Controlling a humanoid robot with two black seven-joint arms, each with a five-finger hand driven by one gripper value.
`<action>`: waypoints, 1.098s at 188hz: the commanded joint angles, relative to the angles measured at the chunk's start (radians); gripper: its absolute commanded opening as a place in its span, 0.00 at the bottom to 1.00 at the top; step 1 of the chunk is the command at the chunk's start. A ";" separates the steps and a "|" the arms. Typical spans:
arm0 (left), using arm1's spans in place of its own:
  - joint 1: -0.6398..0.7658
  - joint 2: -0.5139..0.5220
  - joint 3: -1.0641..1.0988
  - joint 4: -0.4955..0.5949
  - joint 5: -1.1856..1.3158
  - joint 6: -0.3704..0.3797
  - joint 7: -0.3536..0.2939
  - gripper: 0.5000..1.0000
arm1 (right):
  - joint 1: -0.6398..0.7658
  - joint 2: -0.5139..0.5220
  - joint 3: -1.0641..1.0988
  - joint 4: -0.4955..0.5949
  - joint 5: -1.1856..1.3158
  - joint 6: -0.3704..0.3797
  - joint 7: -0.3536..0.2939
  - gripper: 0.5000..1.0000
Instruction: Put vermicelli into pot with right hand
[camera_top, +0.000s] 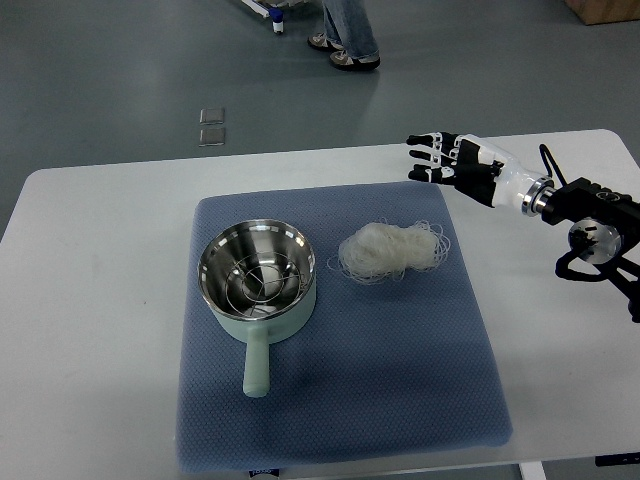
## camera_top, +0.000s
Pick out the cart caster wheel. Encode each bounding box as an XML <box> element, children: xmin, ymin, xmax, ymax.
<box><xmin>269</xmin><ymin>9</ymin><xmax>284</xmax><ymax>35</ymax></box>

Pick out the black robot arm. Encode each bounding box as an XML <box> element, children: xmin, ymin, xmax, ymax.
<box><xmin>522</xmin><ymin>178</ymin><xmax>639</xmax><ymax>323</ymax></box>

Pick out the blue quilted mat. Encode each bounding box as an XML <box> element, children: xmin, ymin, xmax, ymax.
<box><xmin>176</xmin><ymin>181</ymin><xmax>512</xmax><ymax>473</ymax></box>

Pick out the wire steaming rack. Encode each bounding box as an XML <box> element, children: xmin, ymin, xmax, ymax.
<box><xmin>225</xmin><ymin>253</ymin><xmax>307</xmax><ymax>318</ymax></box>

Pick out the person in jeans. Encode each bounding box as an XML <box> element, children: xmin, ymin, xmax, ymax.
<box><xmin>307</xmin><ymin>0</ymin><xmax>381</xmax><ymax>72</ymax></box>

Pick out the floor metal plate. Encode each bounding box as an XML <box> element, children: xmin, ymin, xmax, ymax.
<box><xmin>198</xmin><ymin>127</ymin><xmax>226</xmax><ymax>147</ymax></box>
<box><xmin>199</xmin><ymin>107</ymin><xmax>225</xmax><ymax>125</ymax></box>

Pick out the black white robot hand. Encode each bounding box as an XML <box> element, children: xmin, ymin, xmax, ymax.
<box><xmin>406</xmin><ymin>132</ymin><xmax>550</xmax><ymax>212</ymax></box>

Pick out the lower floor metal plate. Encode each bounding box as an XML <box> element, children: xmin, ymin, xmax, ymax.
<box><xmin>198</xmin><ymin>127</ymin><xmax>226</xmax><ymax>147</ymax></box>

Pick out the brown cardboard box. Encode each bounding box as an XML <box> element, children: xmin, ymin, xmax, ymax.
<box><xmin>565</xmin><ymin>0</ymin><xmax>639</xmax><ymax>26</ymax></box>

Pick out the upper floor metal plate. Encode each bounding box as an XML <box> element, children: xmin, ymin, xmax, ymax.
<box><xmin>199</xmin><ymin>107</ymin><xmax>225</xmax><ymax>125</ymax></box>

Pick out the white vermicelli bundle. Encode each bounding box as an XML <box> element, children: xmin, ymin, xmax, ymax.
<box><xmin>326</xmin><ymin>220</ymin><xmax>451</xmax><ymax>285</ymax></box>

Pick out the table control panel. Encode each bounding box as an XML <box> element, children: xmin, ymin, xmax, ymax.
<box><xmin>594</xmin><ymin>452</ymin><xmax>640</xmax><ymax>467</ymax></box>

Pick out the mint green pot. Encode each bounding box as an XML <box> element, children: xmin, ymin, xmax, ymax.
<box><xmin>198</xmin><ymin>219</ymin><xmax>317</xmax><ymax>398</ymax></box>

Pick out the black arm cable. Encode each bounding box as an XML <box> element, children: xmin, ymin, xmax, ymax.
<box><xmin>537</xmin><ymin>143</ymin><xmax>571</xmax><ymax>187</ymax></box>

